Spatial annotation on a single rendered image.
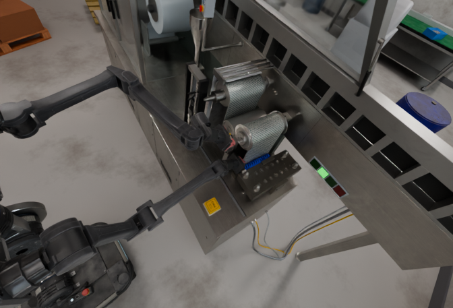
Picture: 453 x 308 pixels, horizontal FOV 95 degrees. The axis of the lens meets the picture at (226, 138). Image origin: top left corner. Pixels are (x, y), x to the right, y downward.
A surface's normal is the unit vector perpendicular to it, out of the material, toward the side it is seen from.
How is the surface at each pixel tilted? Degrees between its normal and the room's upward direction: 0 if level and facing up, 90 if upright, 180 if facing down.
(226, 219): 0
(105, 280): 0
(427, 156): 90
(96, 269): 0
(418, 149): 90
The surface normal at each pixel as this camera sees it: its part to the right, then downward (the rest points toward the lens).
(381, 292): 0.19, -0.58
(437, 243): -0.83, 0.34
